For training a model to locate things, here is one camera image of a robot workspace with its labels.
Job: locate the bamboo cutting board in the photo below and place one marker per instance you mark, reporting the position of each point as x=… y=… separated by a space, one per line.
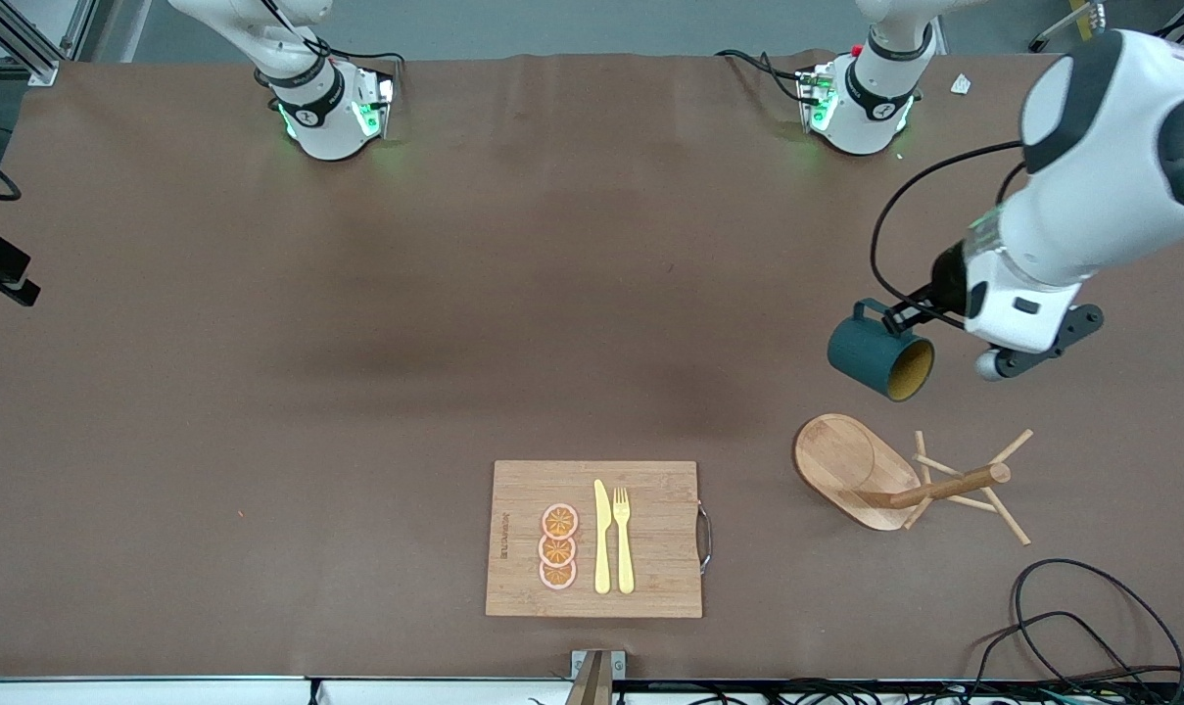
x=650 y=529

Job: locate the yellow plastic fork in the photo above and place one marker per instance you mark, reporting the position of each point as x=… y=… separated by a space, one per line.
x=624 y=548

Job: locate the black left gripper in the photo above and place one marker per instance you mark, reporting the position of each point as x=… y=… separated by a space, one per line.
x=947 y=275

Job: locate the small white paper scrap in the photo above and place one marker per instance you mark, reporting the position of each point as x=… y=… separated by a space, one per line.
x=961 y=84

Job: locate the yellow plastic knife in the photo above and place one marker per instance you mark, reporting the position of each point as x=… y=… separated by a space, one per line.
x=602 y=539

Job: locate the aluminium frame profile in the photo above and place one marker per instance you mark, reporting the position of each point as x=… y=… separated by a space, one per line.
x=38 y=67

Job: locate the orange slice toy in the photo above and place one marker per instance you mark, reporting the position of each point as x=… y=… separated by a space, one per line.
x=557 y=551
x=559 y=520
x=557 y=578

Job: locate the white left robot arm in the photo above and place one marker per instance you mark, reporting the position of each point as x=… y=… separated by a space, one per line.
x=1091 y=196

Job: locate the grey metal bracket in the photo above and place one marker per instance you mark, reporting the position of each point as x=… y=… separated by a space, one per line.
x=619 y=664

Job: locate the grey metal stand leg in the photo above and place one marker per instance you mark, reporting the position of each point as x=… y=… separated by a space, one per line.
x=1052 y=34

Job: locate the white table edge rail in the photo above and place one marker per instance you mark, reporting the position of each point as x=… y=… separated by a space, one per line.
x=161 y=690

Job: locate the brown wooden post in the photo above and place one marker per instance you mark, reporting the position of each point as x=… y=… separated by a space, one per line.
x=592 y=681

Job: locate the brown table cover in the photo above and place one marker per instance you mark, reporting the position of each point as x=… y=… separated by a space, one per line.
x=454 y=294

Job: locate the wooden cup rack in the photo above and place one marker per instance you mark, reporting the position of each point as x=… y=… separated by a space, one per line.
x=836 y=460

